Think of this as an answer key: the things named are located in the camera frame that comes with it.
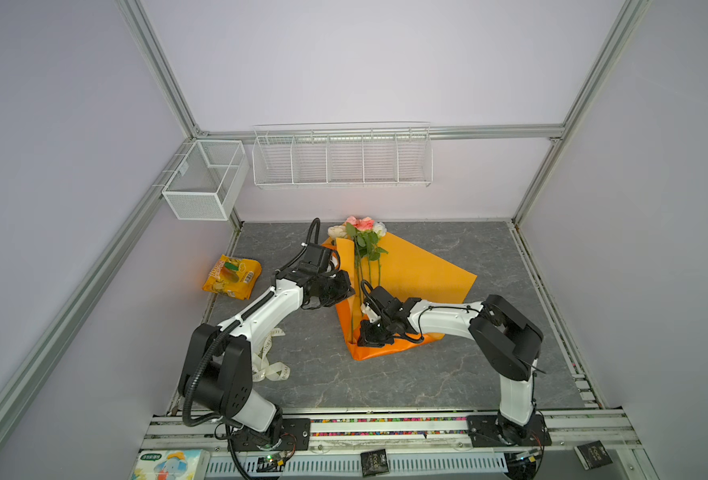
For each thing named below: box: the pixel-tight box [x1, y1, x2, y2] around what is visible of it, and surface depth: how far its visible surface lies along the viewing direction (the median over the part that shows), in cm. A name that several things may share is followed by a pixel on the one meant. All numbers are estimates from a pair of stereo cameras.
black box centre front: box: [360, 449, 390, 478], surface depth 70 cm
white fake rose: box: [373, 222, 389, 286], surface depth 115 cm
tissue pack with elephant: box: [129, 449, 211, 480], surface depth 67 cm
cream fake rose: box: [327, 225, 347, 241], surface depth 114 cm
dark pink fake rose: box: [354, 217, 382, 285], surface depth 111 cm
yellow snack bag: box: [202, 254, 262, 301], surface depth 101 cm
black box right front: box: [574, 440, 613, 470], surface depth 71 cm
